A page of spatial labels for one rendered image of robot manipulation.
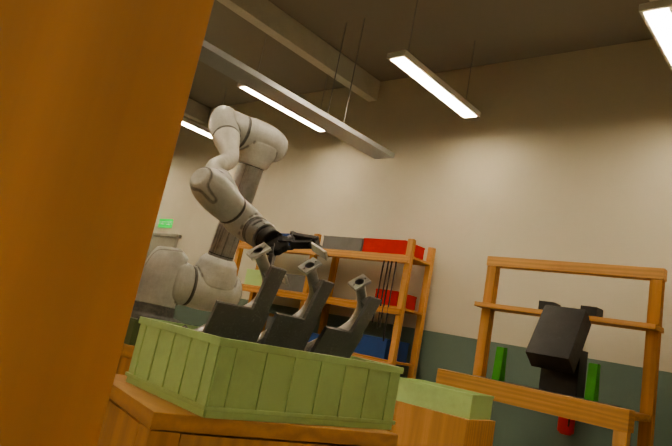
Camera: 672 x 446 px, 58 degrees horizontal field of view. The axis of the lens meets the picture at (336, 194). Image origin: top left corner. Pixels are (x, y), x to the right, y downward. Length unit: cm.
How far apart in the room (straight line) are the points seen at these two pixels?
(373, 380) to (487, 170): 584
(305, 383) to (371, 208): 669
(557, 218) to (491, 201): 81
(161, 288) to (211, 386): 93
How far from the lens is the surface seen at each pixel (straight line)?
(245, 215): 184
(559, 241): 680
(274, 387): 150
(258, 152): 234
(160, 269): 228
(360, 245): 740
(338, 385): 163
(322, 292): 165
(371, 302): 174
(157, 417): 139
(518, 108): 754
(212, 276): 234
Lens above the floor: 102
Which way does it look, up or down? 13 degrees up
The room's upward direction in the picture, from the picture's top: 11 degrees clockwise
